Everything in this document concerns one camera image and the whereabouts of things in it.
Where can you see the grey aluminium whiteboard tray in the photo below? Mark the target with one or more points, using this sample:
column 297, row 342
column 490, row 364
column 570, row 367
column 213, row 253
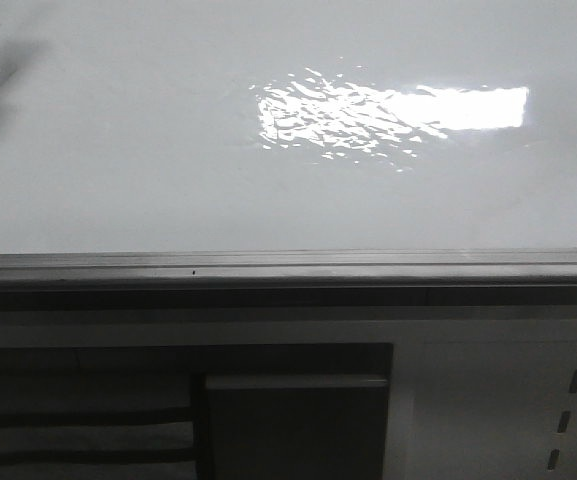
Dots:
column 306, row 278

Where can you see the white perforated metal panel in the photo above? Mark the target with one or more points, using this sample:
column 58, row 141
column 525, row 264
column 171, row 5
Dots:
column 478, row 404

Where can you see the white glossy whiteboard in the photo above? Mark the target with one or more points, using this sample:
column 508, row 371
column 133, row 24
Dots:
column 154, row 126

